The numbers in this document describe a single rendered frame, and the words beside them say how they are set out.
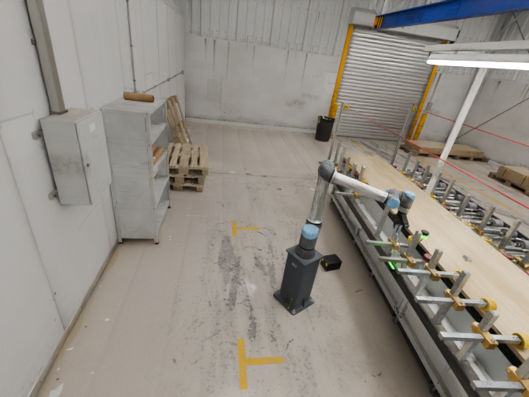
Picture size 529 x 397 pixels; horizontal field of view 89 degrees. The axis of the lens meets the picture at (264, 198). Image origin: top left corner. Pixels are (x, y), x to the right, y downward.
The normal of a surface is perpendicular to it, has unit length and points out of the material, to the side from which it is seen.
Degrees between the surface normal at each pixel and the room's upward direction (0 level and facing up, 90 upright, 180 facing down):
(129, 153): 90
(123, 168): 90
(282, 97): 90
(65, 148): 90
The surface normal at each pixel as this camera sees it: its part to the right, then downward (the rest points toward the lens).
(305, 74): 0.13, 0.48
